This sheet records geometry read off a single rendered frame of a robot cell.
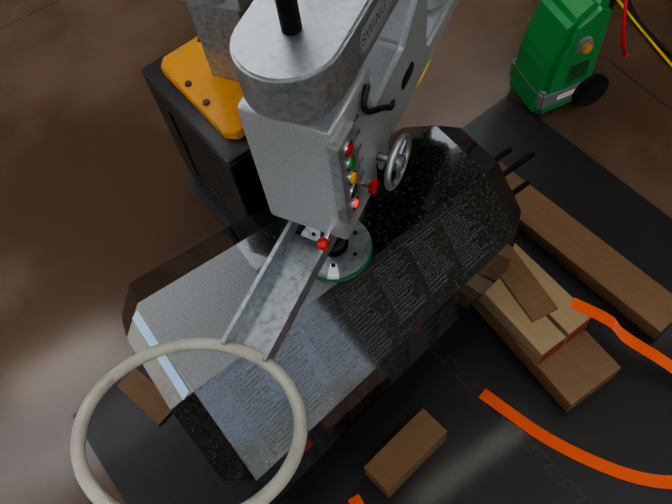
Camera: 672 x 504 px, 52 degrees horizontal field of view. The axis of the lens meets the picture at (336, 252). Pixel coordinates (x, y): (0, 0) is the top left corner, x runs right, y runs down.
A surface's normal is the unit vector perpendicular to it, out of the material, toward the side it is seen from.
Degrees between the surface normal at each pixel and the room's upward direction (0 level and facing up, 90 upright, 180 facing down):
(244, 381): 45
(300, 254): 1
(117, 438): 0
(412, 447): 0
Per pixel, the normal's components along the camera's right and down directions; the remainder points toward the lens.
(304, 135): -0.41, 0.81
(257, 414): 0.37, 0.12
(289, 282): -0.08, -0.51
